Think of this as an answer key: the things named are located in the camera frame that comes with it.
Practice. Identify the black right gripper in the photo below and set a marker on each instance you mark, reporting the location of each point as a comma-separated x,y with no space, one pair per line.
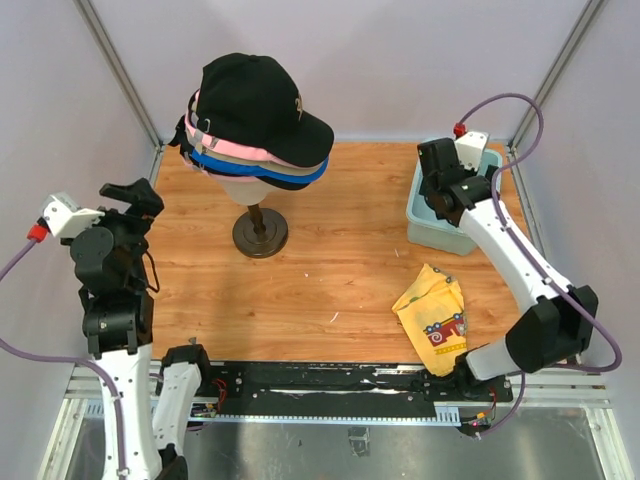
467,173

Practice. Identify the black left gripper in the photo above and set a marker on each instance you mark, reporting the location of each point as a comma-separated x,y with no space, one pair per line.
142,198

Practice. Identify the blue cap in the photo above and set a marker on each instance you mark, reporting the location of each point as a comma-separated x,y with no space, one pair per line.
235,170

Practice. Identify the pink cap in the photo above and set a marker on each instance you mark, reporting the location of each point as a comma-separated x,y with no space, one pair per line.
220,146

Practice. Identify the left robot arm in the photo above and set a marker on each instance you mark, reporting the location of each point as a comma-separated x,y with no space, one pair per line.
142,440

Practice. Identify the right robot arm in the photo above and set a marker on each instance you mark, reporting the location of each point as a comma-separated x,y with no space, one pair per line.
556,317

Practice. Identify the light teal plastic bin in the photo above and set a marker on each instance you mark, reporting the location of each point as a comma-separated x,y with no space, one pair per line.
426,230

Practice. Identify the cream mannequin head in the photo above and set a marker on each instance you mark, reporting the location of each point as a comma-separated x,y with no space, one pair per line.
247,193

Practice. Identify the yellow printed cloth hat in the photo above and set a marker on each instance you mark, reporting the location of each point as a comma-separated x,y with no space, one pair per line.
432,314

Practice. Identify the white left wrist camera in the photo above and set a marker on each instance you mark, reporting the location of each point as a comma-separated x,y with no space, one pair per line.
63,218

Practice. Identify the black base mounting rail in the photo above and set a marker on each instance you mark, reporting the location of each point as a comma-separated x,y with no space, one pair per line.
252,379

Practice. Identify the white cable duct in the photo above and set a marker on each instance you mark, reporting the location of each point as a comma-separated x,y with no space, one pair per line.
346,409

